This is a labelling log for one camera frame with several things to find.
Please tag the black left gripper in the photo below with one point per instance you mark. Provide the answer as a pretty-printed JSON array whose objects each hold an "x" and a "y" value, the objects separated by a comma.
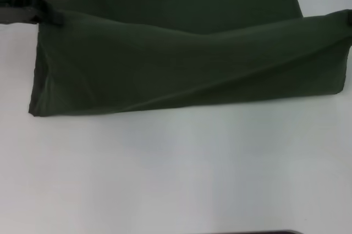
[{"x": 15, "y": 15}]

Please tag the dark green printed t-shirt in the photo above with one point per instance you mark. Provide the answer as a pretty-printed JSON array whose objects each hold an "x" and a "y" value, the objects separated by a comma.
[{"x": 178, "y": 66}]

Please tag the dark flat object edge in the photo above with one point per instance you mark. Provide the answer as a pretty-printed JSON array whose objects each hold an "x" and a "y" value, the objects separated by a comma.
[{"x": 270, "y": 232}]

